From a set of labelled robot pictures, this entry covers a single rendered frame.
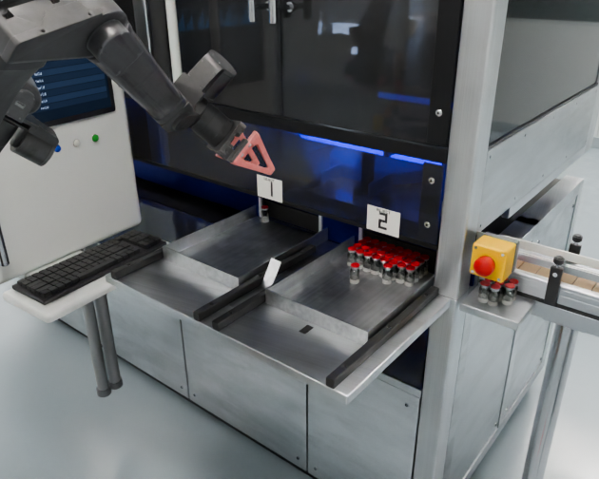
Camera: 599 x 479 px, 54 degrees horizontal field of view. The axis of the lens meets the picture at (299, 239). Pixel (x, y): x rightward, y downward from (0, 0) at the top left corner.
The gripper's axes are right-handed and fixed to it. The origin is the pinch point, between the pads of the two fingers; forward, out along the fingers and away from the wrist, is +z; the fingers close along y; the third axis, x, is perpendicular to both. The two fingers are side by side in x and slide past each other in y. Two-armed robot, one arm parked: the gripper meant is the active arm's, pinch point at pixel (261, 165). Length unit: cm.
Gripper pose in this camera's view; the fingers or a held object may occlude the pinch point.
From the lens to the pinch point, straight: 107.7
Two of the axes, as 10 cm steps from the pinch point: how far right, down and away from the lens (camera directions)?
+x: -6.0, 8.0, -0.3
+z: 7.2, 5.6, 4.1
